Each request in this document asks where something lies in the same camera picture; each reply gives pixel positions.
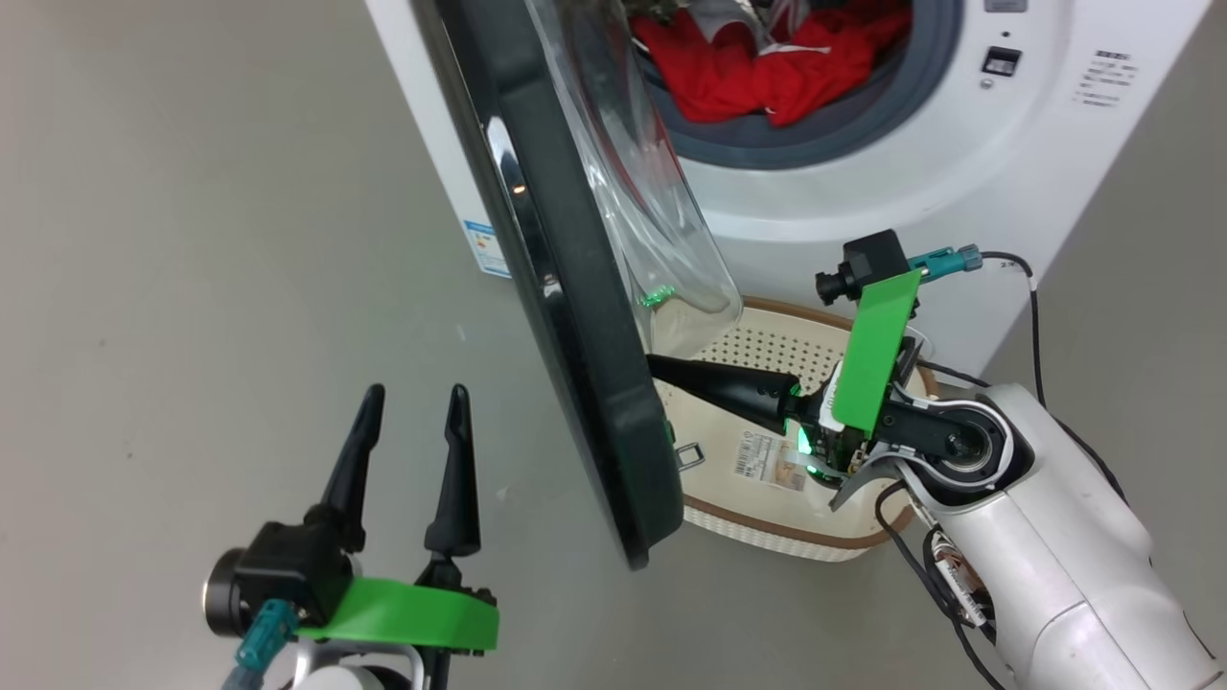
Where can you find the dark washing machine door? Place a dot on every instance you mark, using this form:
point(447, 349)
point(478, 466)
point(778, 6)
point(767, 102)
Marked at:
point(575, 316)

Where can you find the blue energy label sticker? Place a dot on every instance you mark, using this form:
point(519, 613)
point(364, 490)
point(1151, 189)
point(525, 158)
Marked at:
point(487, 251)

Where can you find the white front-load washing machine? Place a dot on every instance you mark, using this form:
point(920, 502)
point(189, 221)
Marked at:
point(863, 201)

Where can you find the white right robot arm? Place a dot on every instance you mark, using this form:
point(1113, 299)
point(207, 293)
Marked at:
point(1054, 537)

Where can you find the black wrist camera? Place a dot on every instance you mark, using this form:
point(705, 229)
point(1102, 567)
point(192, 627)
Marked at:
point(868, 257)
point(288, 575)

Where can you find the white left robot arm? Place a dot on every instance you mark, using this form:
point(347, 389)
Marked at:
point(335, 680)

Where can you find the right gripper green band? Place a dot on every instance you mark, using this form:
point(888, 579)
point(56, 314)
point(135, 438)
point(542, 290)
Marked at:
point(872, 355)

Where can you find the grey rubber door gasket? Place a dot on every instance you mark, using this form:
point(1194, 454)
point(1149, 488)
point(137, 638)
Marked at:
point(767, 153)

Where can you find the red garment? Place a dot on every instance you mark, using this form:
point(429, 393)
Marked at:
point(729, 77)

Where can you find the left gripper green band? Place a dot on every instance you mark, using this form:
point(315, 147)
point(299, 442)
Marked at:
point(412, 618)

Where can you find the cream laundry basket brown rim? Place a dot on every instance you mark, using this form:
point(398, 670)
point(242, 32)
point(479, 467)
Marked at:
point(767, 517)

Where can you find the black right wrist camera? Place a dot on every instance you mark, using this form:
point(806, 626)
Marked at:
point(868, 257)

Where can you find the grey warning sticker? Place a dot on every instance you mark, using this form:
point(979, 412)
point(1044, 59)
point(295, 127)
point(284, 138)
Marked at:
point(1005, 5)

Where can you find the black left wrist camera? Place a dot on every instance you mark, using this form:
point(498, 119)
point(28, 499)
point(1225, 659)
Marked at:
point(288, 575)

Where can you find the grey white garment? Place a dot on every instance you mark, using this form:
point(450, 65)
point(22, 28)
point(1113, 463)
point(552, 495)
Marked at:
point(714, 21)

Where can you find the white barcode sticker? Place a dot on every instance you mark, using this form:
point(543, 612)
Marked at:
point(767, 460)

